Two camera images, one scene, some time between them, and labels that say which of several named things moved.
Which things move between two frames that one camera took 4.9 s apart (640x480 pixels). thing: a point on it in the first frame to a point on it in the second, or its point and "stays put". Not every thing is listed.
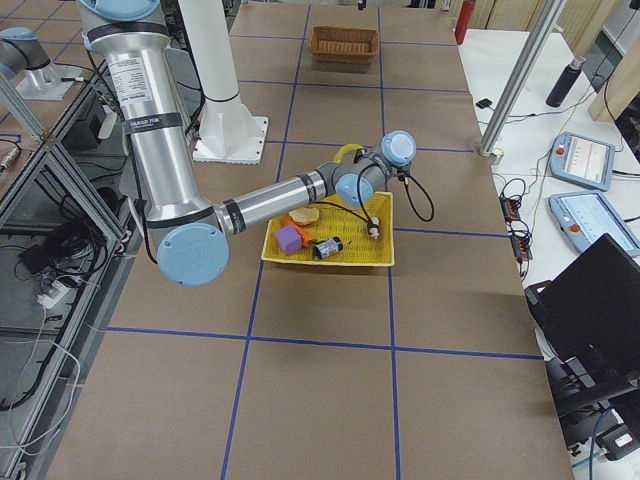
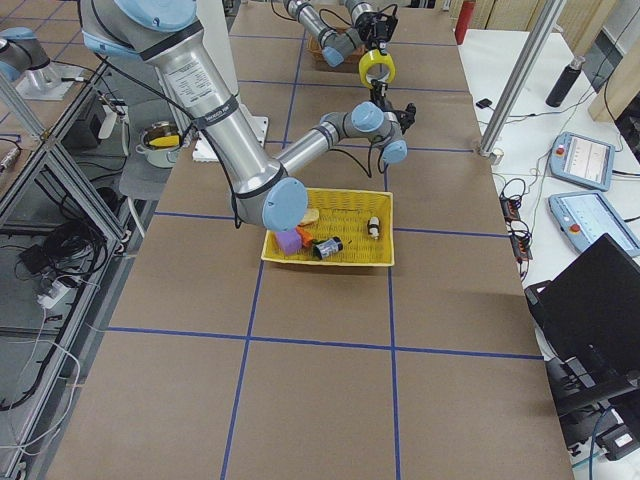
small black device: (484, 103) stays put
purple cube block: (289, 239) stays put
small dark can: (331, 247) stays put
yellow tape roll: (347, 147) to (374, 57)
